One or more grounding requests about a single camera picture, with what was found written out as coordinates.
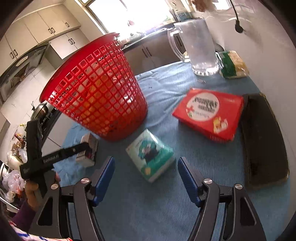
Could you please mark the clear glass mug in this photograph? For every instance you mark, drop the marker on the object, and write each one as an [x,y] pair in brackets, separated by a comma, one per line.
[198,44]

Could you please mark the black phone case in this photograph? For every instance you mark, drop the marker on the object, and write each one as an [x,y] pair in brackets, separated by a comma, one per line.
[265,155]

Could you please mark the green cartoon tissue pack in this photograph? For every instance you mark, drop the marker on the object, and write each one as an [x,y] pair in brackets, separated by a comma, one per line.
[150,155]

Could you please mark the kitchen window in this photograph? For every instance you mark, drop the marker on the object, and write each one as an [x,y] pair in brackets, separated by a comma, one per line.
[129,17]

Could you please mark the person left hand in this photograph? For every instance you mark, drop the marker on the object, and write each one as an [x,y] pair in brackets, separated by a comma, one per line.
[31,189]

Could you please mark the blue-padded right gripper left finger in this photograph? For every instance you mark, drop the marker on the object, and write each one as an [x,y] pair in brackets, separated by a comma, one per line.
[102,178]

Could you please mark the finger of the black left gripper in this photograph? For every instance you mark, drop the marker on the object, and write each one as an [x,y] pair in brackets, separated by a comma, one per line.
[64,153]

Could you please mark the upper wall cabinets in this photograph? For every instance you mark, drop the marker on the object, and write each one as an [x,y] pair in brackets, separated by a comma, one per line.
[54,24]

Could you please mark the white red plastic bag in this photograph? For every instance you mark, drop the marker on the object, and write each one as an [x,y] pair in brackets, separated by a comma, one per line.
[14,184]

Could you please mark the black hanging cable plug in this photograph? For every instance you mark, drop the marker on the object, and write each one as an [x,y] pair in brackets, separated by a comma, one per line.
[238,27]

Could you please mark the small brown white box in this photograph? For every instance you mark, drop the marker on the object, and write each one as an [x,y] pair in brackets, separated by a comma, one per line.
[87,157]

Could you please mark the red plastic mesh basket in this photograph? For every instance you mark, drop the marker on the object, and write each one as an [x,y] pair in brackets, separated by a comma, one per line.
[97,92]

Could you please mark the blue table cloth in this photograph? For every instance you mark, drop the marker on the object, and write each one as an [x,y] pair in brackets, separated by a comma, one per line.
[134,209]

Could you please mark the steel lidded pot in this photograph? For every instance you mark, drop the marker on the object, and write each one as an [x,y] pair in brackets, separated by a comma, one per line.
[39,112]

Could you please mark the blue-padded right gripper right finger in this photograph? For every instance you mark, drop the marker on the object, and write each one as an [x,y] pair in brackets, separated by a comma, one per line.
[191,180]

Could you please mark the range hood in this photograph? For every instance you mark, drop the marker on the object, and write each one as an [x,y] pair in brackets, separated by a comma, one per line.
[20,69]

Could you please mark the green yellow snack packet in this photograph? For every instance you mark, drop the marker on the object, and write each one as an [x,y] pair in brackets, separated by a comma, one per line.
[231,65]

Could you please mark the red tissue pack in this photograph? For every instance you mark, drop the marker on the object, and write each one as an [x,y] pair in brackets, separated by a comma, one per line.
[214,114]

